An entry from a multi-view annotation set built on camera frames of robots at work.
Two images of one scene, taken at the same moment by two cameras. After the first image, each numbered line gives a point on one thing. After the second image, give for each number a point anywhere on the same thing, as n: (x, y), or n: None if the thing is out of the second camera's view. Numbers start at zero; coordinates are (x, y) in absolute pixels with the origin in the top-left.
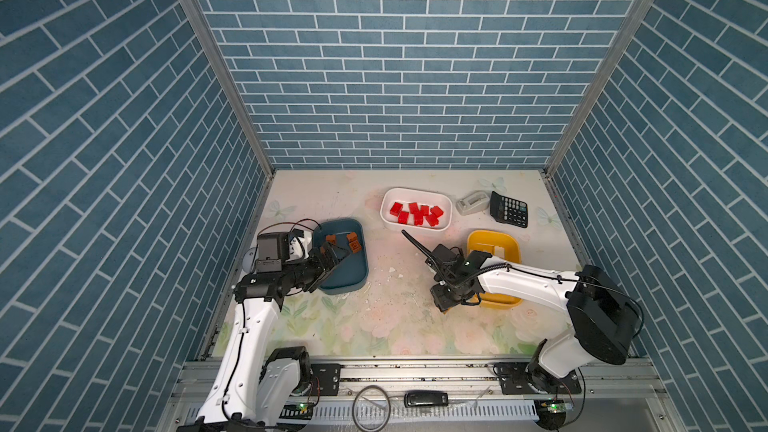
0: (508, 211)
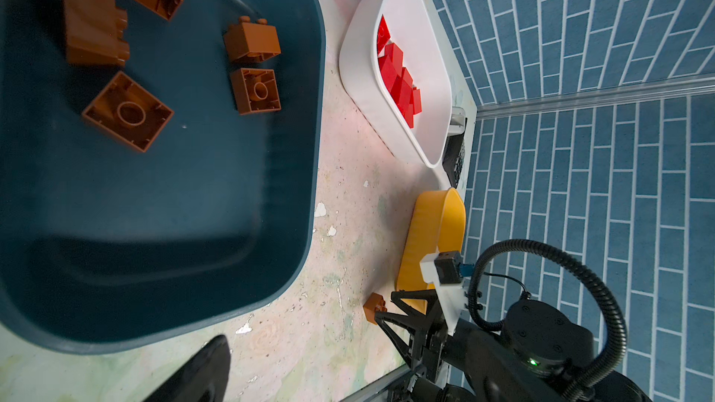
0: (452, 157)
